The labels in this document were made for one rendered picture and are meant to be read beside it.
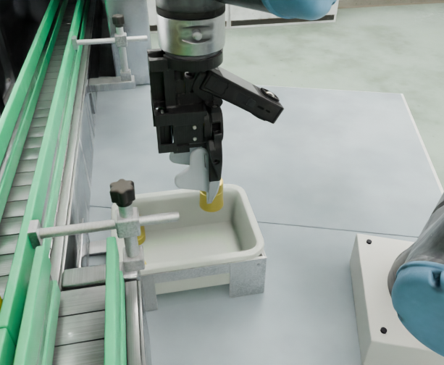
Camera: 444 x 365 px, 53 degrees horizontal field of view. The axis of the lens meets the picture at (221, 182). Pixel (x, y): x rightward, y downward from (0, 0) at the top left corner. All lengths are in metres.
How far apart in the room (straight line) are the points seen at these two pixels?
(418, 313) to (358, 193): 0.51
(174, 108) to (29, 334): 0.28
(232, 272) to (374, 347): 0.21
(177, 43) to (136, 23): 0.81
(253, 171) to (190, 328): 0.41
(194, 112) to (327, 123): 0.68
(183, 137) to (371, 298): 0.34
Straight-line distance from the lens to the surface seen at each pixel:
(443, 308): 0.44
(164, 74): 0.52
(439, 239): 0.44
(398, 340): 0.63
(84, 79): 1.11
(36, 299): 0.47
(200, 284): 0.68
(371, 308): 0.65
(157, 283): 0.66
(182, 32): 0.49
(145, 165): 0.99
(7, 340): 0.46
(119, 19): 1.07
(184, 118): 0.53
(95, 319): 0.54
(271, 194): 0.90
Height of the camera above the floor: 1.30
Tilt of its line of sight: 37 degrees down
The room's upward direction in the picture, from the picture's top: straight up
